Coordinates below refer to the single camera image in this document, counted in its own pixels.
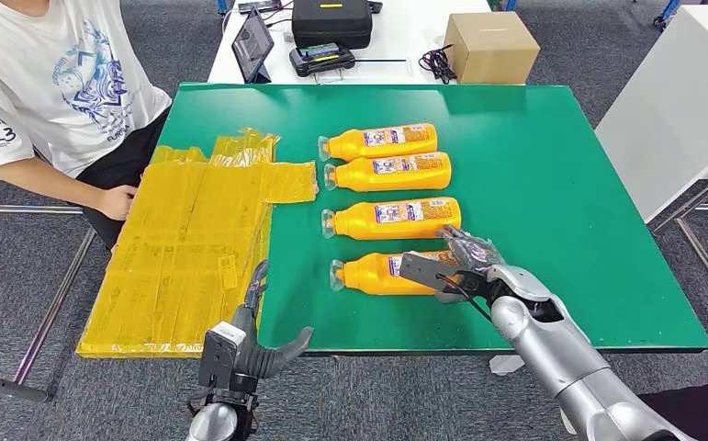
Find person's right hand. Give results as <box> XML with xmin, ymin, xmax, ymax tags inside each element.
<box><xmin>95</xmin><ymin>184</ymin><xmax>140</xmax><ymax>222</ymax></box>

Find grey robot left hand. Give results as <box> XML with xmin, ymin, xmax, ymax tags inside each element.
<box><xmin>231</xmin><ymin>259</ymin><xmax>315</xmax><ymax>379</ymax></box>

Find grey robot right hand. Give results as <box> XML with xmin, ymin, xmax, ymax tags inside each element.
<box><xmin>435</xmin><ymin>225</ymin><xmax>507</xmax><ymax>304</ymax></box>

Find orange detergent bottle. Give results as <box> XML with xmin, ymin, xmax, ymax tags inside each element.
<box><xmin>330</xmin><ymin>249</ymin><xmax>461</xmax><ymax>297</ymax></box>
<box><xmin>323</xmin><ymin>151</ymin><xmax>453</xmax><ymax>194</ymax></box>
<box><xmin>320</xmin><ymin>196</ymin><xmax>463</xmax><ymax>242</ymax></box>
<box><xmin>317</xmin><ymin>122</ymin><xmax>439</xmax><ymax>164</ymax></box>

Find yellow taped cardboard board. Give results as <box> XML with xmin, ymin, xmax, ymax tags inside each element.
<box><xmin>75</xmin><ymin>127</ymin><xmax>320</xmax><ymax>360</ymax></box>

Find white table foot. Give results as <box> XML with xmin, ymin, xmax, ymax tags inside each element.
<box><xmin>488</xmin><ymin>354</ymin><xmax>526</xmax><ymax>376</ymax></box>

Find stainless steel bench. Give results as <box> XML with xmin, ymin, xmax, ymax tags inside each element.
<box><xmin>0</xmin><ymin>164</ymin><xmax>97</xmax><ymax>406</ymax></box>

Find brown cardboard box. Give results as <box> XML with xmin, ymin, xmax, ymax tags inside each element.
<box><xmin>443</xmin><ymin>11</ymin><xmax>541</xmax><ymax>85</ymax></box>

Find black tablet on stand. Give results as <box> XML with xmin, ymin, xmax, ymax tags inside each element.
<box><xmin>231</xmin><ymin>6</ymin><xmax>275</xmax><ymax>85</ymax></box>

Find clear acrylic stand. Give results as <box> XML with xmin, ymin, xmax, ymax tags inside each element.
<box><xmin>311</xmin><ymin>65</ymin><xmax>347</xmax><ymax>85</ymax></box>

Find white desk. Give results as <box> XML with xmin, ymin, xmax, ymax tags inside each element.
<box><xmin>207</xmin><ymin>0</ymin><xmax>493</xmax><ymax>86</ymax></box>

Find black smartphone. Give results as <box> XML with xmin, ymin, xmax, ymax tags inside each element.
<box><xmin>237</xmin><ymin>1</ymin><xmax>284</xmax><ymax>16</ymax></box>

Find black handheld controller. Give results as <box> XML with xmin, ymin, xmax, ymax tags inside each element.
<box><xmin>287</xmin><ymin>42</ymin><xmax>357</xmax><ymax>78</ymax></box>

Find white table steel legs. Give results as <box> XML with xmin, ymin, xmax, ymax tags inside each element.
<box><xmin>594</xmin><ymin>5</ymin><xmax>708</xmax><ymax>327</ymax></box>

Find black carrying case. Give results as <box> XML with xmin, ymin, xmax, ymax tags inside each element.
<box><xmin>291</xmin><ymin>0</ymin><xmax>374</xmax><ymax>51</ymax></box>

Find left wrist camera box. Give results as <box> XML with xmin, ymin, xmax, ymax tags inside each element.
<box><xmin>197</xmin><ymin>322</ymin><xmax>248</xmax><ymax>390</ymax></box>

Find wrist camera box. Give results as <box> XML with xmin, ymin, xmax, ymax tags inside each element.
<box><xmin>399</xmin><ymin>251</ymin><xmax>470</xmax><ymax>298</ymax></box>
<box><xmin>197</xmin><ymin>322</ymin><xmax>248</xmax><ymax>390</ymax></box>

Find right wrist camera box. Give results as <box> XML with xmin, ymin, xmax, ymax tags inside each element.
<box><xmin>399</xmin><ymin>251</ymin><xmax>470</xmax><ymax>298</ymax></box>

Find black cable bundle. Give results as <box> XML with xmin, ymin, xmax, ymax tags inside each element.
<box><xmin>418</xmin><ymin>44</ymin><xmax>458</xmax><ymax>85</ymax></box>

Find blue steel cart frame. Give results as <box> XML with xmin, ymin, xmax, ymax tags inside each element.
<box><xmin>651</xmin><ymin>0</ymin><xmax>684</xmax><ymax>30</ymax></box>

